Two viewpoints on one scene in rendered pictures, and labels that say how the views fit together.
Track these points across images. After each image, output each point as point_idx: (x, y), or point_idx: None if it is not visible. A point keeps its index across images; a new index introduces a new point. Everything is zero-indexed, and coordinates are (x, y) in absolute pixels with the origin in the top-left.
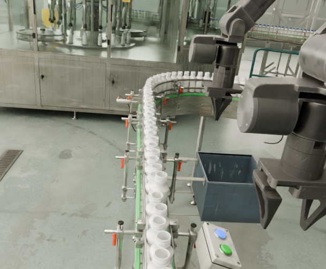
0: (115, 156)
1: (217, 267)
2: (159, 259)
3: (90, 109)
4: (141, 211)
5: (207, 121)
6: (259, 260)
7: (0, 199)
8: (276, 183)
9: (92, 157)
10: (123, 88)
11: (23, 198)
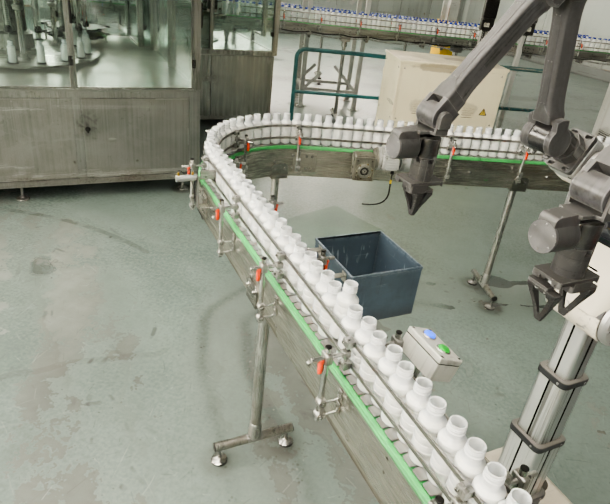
0: (128, 254)
1: (442, 367)
2: (408, 371)
3: (52, 180)
4: (313, 329)
5: None
6: None
7: None
8: (561, 286)
9: (90, 263)
10: (108, 138)
11: (9, 351)
